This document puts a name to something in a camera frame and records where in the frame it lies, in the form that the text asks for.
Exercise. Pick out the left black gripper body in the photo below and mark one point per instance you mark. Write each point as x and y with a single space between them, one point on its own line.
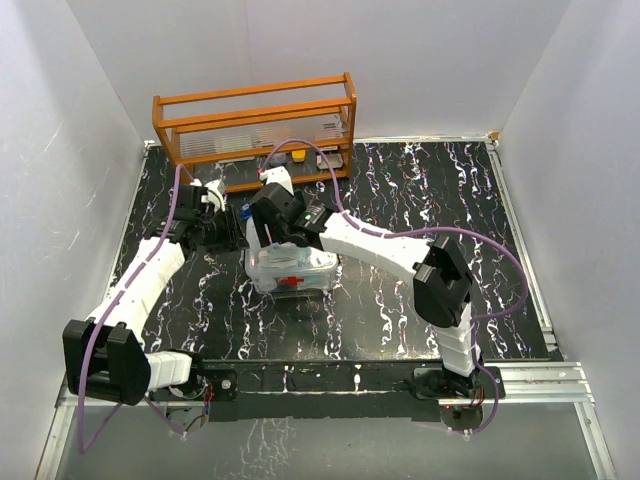
215 233

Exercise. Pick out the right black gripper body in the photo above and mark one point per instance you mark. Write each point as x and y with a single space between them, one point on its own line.
270 232

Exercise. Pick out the clear lid with black handle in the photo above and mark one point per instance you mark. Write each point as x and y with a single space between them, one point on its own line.
284 259

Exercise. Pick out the clear medicine kit box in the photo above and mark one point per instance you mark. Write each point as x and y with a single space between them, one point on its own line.
293 283

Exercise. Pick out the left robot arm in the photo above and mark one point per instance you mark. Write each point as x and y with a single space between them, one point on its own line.
104 354

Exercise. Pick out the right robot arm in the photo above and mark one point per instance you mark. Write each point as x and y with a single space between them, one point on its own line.
437 273

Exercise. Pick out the blue stapler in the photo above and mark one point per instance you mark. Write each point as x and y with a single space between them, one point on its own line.
245 211

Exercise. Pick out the yellow small container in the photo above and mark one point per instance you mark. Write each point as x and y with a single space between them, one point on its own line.
298 156

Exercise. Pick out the small glass jar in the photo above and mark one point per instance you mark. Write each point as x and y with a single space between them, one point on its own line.
278 159

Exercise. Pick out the white open cardboard box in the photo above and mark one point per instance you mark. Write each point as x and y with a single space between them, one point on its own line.
329 160

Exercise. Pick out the orange wooden shelf rack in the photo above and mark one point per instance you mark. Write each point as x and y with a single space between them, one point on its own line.
247 123

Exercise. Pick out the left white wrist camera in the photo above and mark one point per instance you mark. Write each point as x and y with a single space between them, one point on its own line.
212 193

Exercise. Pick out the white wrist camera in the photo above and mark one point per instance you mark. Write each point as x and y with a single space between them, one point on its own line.
278 175
212 193

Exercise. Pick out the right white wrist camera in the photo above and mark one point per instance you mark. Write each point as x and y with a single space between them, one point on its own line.
278 175

